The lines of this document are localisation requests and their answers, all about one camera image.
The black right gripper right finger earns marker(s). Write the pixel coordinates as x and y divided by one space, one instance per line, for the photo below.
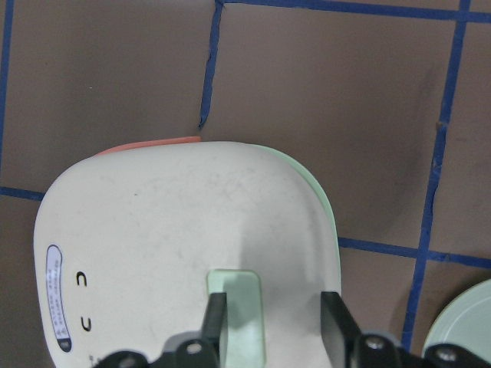
339 330

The white rice cooker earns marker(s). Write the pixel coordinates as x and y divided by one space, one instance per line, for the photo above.
129 245

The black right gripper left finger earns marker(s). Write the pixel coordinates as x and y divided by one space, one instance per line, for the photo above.
214 325

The green plate right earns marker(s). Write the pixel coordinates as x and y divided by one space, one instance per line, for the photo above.
465 322

